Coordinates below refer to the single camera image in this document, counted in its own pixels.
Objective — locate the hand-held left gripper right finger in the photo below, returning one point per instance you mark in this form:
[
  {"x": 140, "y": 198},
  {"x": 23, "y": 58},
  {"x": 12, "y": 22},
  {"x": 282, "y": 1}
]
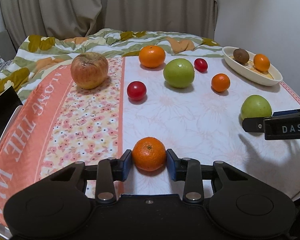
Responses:
[{"x": 171, "y": 166}]

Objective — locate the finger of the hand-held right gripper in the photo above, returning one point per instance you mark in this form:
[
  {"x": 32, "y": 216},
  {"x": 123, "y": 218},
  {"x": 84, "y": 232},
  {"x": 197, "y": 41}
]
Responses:
[
  {"x": 252, "y": 125},
  {"x": 287, "y": 113}
]

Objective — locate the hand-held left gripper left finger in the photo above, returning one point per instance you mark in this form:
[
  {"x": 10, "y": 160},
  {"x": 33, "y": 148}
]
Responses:
[{"x": 126, "y": 166}]

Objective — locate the green apple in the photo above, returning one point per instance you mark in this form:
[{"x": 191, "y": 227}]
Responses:
[
  {"x": 255, "y": 106},
  {"x": 178, "y": 73}
]

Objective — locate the small mandarin orange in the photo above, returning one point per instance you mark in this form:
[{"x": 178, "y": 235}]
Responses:
[
  {"x": 149, "y": 154},
  {"x": 261, "y": 62},
  {"x": 220, "y": 83}
]

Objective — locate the cream oval bowl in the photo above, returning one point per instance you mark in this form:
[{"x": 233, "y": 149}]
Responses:
[{"x": 242, "y": 71}]

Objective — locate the red cherry tomato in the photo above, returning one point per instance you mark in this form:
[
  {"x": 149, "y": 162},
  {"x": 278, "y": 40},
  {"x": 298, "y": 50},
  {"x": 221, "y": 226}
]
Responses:
[
  {"x": 136, "y": 91},
  {"x": 200, "y": 64}
]

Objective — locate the large navel orange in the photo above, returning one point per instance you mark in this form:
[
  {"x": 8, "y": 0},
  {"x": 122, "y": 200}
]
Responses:
[{"x": 152, "y": 56}]

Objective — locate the pink floral printed towel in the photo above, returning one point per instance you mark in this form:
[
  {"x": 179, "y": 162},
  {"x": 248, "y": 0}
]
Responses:
[{"x": 90, "y": 120}]

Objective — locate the brown kiwi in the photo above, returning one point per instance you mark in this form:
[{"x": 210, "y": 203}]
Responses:
[{"x": 241, "y": 55}]

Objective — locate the red wrinkled apple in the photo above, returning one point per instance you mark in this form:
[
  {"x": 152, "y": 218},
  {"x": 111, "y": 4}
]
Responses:
[{"x": 89, "y": 70}]

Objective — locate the black flat panel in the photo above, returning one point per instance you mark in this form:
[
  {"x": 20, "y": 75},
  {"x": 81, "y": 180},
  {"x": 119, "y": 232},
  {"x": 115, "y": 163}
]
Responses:
[{"x": 3, "y": 117}]

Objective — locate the striped floral quilt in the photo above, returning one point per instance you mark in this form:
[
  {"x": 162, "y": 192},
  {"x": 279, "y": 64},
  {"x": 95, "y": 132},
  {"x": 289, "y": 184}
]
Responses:
[{"x": 52, "y": 47}]

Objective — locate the grey patterned cloth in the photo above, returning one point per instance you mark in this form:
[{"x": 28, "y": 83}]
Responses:
[{"x": 0, "y": 66}]

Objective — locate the beige curtain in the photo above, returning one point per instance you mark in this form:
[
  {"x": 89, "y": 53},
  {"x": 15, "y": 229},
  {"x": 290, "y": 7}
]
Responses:
[{"x": 140, "y": 5}]

